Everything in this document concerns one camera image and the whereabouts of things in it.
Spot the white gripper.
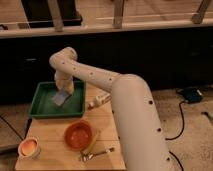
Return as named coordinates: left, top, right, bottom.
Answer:
left=54, top=71, right=74, bottom=94

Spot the blue grey sponge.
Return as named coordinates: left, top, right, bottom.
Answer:
left=52, top=90, right=70, bottom=106

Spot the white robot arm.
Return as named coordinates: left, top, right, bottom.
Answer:
left=49, top=47, right=175, bottom=171

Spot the green plastic tray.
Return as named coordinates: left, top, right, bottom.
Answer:
left=29, top=80, right=86, bottom=119

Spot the white bottle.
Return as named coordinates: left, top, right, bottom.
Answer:
left=88, top=93, right=110, bottom=109

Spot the orange bowl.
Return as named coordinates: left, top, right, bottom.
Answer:
left=64, top=120, right=92, bottom=151

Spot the yellow banana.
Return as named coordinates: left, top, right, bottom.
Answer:
left=85, top=130, right=101, bottom=154

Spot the orange cup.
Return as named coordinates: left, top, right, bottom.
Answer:
left=18, top=137, right=41, bottom=159

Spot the wooden railing frame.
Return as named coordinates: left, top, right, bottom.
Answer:
left=0, top=0, right=213, bottom=39

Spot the black cable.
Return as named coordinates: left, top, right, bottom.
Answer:
left=165, top=99, right=188, bottom=141

